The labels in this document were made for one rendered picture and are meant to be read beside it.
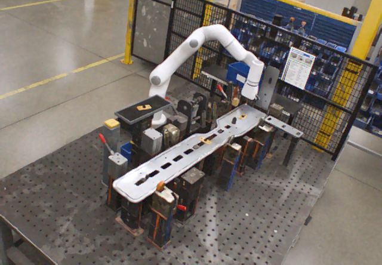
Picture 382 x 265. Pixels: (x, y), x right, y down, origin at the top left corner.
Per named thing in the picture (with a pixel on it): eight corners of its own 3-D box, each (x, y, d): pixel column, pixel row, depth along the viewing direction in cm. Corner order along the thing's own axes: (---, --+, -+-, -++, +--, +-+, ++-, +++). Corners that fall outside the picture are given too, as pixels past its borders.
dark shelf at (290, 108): (291, 117, 277) (292, 114, 276) (199, 72, 318) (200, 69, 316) (302, 108, 293) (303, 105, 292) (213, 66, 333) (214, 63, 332)
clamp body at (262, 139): (255, 173, 262) (269, 133, 244) (242, 165, 267) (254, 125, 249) (261, 168, 269) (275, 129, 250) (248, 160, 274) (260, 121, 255)
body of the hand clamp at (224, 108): (217, 143, 285) (227, 104, 266) (210, 139, 288) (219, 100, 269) (221, 140, 289) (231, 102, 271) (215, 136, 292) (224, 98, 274)
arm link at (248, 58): (227, 41, 252) (255, 73, 258) (223, 48, 239) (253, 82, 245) (236, 33, 248) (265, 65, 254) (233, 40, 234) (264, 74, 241)
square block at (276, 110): (266, 148, 290) (279, 110, 271) (258, 143, 294) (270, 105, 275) (270, 144, 296) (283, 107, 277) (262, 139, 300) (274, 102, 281)
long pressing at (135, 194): (138, 208, 176) (138, 206, 175) (107, 184, 186) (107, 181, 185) (269, 116, 275) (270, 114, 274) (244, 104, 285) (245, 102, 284)
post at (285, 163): (289, 170, 271) (302, 139, 255) (277, 163, 275) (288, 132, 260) (293, 167, 275) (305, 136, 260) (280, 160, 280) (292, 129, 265)
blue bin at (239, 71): (253, 94, 293) (257, 80, 286) (224, 78, 309) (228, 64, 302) (264, 89, 304) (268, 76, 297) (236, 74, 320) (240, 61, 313)
